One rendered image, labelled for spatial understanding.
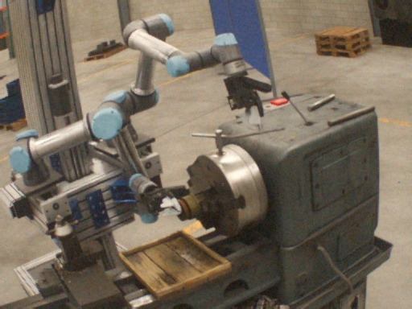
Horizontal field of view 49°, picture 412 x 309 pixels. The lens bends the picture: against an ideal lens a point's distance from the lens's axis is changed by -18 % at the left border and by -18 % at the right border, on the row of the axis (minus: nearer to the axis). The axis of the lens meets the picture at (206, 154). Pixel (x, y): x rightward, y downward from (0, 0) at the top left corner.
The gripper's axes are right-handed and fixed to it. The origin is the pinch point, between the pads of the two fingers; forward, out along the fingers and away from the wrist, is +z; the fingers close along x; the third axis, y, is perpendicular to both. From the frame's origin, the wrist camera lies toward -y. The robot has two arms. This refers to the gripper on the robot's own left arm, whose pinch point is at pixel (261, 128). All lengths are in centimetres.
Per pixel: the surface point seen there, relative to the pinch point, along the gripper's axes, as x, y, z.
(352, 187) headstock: -1.2, -35.3, 34.9
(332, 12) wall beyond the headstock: -749, -791, -177
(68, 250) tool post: -22, 76, 19
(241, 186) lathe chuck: -1.8, 13.3, 16.0
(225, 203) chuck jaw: -3.7, 19.9, 19.5
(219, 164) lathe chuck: -6.4, 16.4, 7.0
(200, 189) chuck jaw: -16.9, 21.0, 13.9
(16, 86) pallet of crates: -692, 4, -176
